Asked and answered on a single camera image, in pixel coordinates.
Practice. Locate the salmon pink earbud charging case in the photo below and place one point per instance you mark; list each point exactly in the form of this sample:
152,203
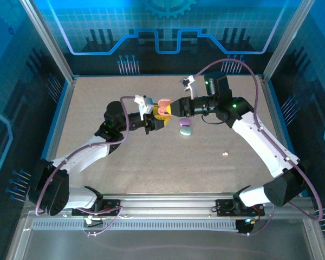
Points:
164,103

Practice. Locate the mint green earbud charging case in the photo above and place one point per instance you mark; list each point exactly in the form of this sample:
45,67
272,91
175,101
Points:
186,131

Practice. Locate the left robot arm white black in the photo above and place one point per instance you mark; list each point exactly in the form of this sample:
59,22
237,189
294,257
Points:
84,159

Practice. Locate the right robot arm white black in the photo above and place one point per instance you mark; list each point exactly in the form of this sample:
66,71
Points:
262,146

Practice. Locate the white connector block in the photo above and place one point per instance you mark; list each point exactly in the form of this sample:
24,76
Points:
89,220

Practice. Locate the grey sheet metal cover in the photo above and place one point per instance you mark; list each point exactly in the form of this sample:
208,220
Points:
162,246

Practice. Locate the black controller box with LEDs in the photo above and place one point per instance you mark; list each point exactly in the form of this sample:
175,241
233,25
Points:
245,228

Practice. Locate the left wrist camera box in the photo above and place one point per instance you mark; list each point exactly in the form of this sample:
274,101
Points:
143,104

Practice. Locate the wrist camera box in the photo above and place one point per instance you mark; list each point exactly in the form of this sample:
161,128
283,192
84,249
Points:
143,104
188,81

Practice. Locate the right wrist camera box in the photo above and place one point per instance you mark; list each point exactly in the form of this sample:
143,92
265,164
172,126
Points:
188,81

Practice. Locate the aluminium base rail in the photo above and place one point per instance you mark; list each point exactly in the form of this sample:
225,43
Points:
165,205

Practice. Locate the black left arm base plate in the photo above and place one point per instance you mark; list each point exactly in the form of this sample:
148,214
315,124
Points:
111,202

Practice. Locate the aluminium frame post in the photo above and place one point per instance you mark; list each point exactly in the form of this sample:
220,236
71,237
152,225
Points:
286,40
49,40

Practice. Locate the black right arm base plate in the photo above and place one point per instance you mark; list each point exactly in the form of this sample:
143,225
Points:
227,212

